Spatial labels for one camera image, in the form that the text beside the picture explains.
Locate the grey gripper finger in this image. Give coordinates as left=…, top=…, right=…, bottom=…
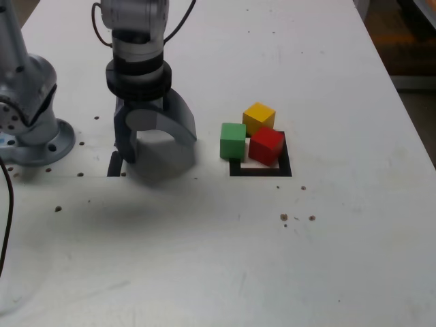
left=125, top=87, right=198, bottom=144
left=114, top=97, right=138, bottom=164

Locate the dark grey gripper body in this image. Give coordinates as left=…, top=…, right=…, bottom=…
left=117, top=96, right=170, bottom=112

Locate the green cube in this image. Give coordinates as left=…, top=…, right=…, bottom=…
left=219, top=123, right=247, bottom=160

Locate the yellow cube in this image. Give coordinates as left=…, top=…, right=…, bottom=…
left=242, top=102, right=276, bottom=138

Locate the red cube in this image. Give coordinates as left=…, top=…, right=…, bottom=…
left=248, top=126, right=285, bottom=167

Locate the black tape square outline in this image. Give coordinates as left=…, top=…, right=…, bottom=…
left=229, top=131, right=293, bottom=178

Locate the black tape strip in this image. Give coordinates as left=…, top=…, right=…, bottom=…
left=106, top=151, right=124, bottom=178

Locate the black looped wrist cable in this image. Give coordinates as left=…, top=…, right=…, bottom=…
left=91, top=1, right=114, bottom=48

